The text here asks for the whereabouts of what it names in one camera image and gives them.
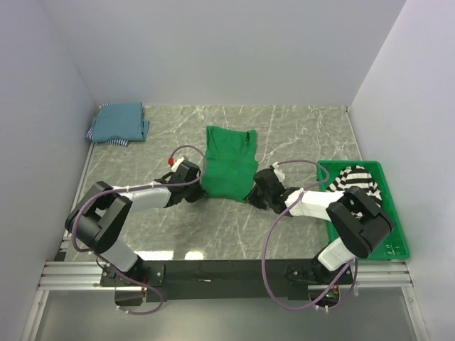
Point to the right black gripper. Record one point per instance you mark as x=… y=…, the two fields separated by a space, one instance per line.
x=252 y=198

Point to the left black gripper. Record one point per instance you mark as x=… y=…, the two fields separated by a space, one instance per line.
x=199 y=193

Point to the green tank top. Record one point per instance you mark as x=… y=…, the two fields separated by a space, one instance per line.
x=231 y=163

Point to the black white striped tank top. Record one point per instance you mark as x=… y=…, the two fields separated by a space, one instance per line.
x=356 y=176

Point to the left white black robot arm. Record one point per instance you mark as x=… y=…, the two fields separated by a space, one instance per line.
x=100 y=215

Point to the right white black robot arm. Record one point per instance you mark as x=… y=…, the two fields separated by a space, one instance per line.
x=354 y=211

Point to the blue white striped tank top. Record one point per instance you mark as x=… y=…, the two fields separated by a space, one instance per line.
x=117 y=142

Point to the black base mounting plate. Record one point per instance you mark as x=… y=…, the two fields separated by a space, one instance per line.
x=219 y=279

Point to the green plastic tray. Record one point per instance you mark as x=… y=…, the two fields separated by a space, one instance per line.
x=394 y=247

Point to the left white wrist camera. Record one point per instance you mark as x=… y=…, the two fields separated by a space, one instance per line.
x=176 y=160

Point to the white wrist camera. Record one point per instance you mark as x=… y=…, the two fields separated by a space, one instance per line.
x=176 y=160
x=278 y=172

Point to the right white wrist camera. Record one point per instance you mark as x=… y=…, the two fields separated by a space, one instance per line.
x=278 y=172

